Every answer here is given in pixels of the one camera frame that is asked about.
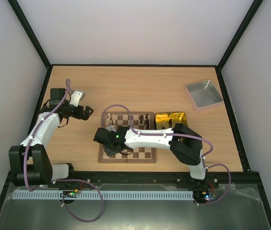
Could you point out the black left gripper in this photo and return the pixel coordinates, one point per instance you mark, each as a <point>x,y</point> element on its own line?
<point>79,115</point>

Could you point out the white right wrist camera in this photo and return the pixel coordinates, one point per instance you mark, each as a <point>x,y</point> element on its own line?
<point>111,128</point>

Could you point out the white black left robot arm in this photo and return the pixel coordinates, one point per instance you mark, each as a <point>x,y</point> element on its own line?
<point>29,162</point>

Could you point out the black aluminium frame rail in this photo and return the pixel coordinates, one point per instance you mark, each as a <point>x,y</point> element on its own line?
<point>178,179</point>

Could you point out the gold tin box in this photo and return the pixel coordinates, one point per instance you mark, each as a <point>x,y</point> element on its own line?
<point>169,120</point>

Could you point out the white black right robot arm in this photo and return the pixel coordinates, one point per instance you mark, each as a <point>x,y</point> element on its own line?
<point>185,144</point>

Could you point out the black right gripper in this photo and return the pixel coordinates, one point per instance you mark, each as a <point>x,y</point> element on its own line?
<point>99,136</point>

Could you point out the white slotted cable duct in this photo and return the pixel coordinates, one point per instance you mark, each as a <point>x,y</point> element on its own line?
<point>105,195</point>

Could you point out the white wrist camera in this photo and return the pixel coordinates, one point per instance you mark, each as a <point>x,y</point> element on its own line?
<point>76,97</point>
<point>111,128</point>

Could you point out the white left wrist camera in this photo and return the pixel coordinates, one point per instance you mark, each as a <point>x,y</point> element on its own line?
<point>76,97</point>

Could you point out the silver tin lid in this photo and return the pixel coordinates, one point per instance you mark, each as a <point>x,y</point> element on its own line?
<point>203,95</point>

